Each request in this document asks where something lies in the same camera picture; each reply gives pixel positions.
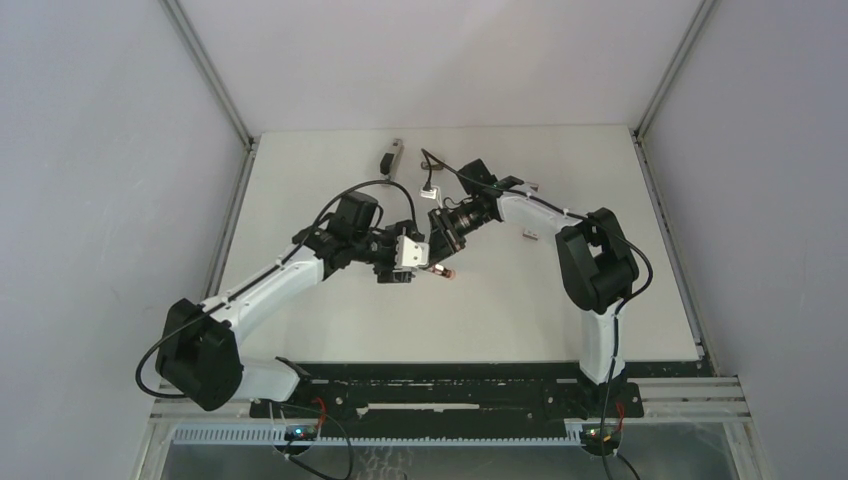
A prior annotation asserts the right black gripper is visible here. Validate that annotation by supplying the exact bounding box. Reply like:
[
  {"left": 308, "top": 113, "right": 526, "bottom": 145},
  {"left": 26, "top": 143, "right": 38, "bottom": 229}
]
[{"left": 425, "top": 202, "right": 492, "bottom": 270}]

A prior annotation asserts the small pink white stapler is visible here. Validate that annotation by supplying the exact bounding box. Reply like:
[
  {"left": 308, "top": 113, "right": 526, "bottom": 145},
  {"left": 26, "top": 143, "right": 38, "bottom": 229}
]
[{"left": 427, "top": 264, "right": 455, "bottom": 279}]

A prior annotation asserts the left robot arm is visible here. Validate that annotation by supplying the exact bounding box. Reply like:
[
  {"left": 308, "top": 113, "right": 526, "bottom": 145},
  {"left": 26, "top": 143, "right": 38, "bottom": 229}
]
[{"left": 151, "top": 191, "right": 429, "bottom": 417}]

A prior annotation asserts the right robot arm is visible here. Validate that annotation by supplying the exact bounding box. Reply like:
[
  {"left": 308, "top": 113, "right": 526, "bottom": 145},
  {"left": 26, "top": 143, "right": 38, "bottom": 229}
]
[{"left": 428, "top": 159, "right": 639, "bottom": 416}]

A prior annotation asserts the grey black long stapler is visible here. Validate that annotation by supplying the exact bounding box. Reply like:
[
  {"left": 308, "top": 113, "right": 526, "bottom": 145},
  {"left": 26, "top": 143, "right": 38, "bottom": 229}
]
[{"left": 379, "top": 138, "right": 404, "bottom": 180}]

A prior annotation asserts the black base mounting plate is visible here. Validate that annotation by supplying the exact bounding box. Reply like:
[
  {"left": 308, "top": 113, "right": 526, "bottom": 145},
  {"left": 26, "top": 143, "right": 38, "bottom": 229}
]
[{"left": 248, "top": 360, "right": 713, "bottom": 444}]

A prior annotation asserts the left controller board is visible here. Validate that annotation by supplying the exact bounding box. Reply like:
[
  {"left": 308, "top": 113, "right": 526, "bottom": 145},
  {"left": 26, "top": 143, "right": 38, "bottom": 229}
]
[{"left": 284, "top": 426, "right": 319, "bottom": 442}]

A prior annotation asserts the controller board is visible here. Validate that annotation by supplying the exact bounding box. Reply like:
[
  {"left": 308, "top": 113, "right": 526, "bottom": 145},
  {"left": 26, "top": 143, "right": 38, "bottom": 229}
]
[
  {"left": 579, "top": 425, "right": 621, "bottom": 457},
  {"left": 284, "top": 426, "right": 319, "bottom": 442}
]

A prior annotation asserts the right controller board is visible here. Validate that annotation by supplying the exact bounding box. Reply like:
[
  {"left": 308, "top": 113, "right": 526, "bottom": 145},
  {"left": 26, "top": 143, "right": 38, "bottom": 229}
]
[{"left": 579, "top": 425, "right": 621, "bottom": 457}]

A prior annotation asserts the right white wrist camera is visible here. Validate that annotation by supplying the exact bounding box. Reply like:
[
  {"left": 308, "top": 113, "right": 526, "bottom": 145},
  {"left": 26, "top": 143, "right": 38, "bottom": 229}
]
[{"left": 419, "top": 186, "right": 441, "bottom": 203}]

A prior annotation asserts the left black camera cable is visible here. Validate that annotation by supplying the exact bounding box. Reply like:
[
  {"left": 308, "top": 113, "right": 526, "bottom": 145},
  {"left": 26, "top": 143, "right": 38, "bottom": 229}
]
[{"left": 135, "top": 178, "right": 419, "bottom": 400}]

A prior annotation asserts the black camera cable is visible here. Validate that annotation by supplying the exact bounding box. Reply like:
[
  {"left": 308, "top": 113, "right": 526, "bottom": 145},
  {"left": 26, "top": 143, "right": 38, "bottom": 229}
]
[
  {"left": 135, "top": 178, "right": 419, "bottom": 400},
  {"left": 419, "top": 148, "right": 655, "bottom": 480}
]

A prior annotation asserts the right black camera cable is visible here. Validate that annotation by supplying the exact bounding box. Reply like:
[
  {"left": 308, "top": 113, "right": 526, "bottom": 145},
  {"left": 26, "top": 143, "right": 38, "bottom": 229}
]
[{"left": 419, "top": 148, "right": 655, "bottom": 480}]

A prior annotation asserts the right aluminium frame post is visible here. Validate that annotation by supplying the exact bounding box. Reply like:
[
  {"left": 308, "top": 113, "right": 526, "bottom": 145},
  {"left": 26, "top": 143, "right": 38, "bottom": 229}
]
[{"left": 632, "top": 0, "right": 720, "bottom": 160}]

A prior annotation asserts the aluminium frame post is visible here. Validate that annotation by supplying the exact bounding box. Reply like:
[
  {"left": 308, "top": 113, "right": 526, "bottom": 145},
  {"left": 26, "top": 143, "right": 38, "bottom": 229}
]
[
  {"left": 632, "top": 0, "right": 720, "bottom": 160},
  {"left": 158, "top": 0, "right": 256, "bottom": 190}
]

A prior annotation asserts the white cable duct rail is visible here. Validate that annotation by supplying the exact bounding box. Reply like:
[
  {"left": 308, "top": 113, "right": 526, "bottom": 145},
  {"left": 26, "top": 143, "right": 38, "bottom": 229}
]
[{"left": 171, "top": 424, "right": 583, "bottom": 447}]

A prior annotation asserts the left aluminium frame post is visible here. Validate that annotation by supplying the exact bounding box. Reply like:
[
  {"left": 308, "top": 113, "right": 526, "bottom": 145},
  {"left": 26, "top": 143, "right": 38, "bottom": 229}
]
[{"left": 158, "top": 0, "right": 256, "bottom": 190}]

